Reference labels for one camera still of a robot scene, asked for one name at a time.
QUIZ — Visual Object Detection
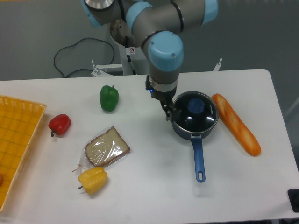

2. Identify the green bell pepper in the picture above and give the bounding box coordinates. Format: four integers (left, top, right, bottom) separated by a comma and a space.
100, 85, 119, 112

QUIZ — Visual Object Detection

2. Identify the glass lid blue knob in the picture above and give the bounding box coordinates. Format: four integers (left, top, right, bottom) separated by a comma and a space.
173, 91, 219, 133

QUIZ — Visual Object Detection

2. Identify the yellow plastic basket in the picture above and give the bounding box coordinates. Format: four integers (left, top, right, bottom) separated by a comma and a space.
0, 95, 47, 211

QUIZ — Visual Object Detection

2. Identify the yellow bell pepper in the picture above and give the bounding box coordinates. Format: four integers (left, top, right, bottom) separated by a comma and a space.
78, 167, 108, 195

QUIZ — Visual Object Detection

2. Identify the red bell pepper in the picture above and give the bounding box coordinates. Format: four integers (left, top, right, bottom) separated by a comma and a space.
48, 114, 71, 137

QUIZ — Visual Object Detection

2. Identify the orange baguette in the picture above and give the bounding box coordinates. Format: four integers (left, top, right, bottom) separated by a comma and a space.
212, 93, 262, 157

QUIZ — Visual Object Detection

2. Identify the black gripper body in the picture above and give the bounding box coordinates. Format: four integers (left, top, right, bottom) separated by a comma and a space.
145, 75, 178, 110

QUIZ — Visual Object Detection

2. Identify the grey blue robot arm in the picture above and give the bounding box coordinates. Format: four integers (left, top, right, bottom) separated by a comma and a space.
81, 0, 218, 121

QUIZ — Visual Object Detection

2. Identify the bread slice in plastic bag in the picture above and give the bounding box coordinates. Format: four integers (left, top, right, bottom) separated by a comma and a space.
73, 125, 131, 173

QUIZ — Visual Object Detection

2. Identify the black cable on floor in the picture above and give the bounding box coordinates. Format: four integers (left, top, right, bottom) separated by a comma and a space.
53, 37, 115, 78

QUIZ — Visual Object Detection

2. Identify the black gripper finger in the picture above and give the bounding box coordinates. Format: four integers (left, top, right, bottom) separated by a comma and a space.
166, 108, 181, 122

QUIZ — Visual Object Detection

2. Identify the blue saucepan with handle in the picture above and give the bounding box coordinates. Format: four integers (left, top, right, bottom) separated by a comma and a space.
170, 91, 220, 183

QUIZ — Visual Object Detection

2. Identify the black object at table corner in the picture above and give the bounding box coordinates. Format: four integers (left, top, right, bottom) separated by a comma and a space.
287, 189, 299, 213

